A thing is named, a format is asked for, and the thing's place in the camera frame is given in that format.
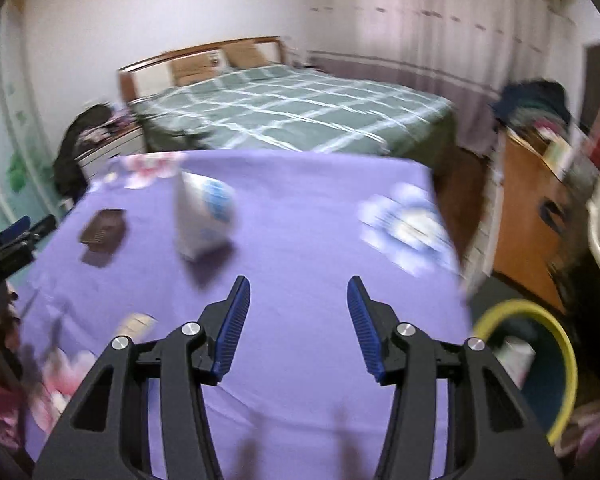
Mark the pile of mixed clothes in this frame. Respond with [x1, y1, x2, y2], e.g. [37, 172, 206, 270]
[489, 78, 574, 134]

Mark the wardrobe with glass sliding doors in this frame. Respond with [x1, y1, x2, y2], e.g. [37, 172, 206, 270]
[0, 4, 67, 242]

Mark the purple floral tablecloth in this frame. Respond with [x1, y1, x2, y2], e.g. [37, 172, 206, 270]
[11, 149, 474, 480]

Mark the wooden bed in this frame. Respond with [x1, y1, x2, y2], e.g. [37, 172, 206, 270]
[117, 35, 459, 172]

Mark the orange wooden cabinet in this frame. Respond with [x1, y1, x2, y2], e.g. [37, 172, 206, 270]
[492, 129, 592, 312]

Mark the green plaid blanket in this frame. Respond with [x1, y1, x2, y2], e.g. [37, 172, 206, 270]
[129, 63, 456, 157]

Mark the white green carton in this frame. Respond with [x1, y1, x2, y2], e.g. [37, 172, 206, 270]
[499, 337, 537, 382]

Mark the pink white curtain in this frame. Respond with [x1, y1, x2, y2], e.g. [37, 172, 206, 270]
[307, 0, 582, 157]

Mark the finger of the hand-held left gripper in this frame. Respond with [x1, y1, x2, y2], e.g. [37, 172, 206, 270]
[22, 214, 57, 251]
[0, 215, 32, 248]

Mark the green picture book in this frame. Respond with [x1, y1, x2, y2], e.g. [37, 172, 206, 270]
[542, 132, 574, 177]

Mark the small pink beige carton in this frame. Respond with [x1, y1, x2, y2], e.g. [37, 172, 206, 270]
[114, 312, 159, 344]

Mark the blue bin with yellow rim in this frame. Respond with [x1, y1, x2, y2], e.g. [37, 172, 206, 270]
[472, 299, 579, 449]

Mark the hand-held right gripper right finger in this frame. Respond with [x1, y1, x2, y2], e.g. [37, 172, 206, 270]
[346, 275, 564, 480]

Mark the black bag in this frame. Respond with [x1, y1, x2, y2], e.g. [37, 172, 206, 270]
[547, 199, 600, 313]

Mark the dark clothes pile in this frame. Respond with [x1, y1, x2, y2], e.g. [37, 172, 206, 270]
[53, 103, 117, 202]

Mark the clutter on nightstand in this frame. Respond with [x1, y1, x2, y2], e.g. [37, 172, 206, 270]
[82, 112, 132, 144]

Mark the brown plastic tray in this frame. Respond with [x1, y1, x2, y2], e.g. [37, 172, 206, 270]
[78, 208, 130, 254]

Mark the patterned cloth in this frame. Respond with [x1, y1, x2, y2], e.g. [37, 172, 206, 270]
[554, 399, 600, 462]

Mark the white wooden nightstand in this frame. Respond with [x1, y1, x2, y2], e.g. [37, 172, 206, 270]
[74, 124, 149, 184]

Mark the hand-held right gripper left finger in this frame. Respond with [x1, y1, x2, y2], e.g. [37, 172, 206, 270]
[32, 275, 252, 480]

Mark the brown pillow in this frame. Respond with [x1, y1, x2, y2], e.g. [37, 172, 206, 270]
[224, 42, 269, 69]
[169, 54, 217, 87]

